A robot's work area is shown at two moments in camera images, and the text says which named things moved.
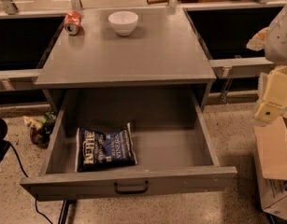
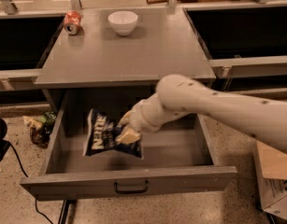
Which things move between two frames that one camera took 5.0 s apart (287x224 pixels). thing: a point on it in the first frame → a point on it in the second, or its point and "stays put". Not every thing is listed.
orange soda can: (72, 21) stays put
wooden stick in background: (159, 0) stays put
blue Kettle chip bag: (95, 150) → (102, 136)
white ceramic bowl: (123, 21) stays put
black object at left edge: (1, 146) stays put
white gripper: (280, 42) → (138, 117)
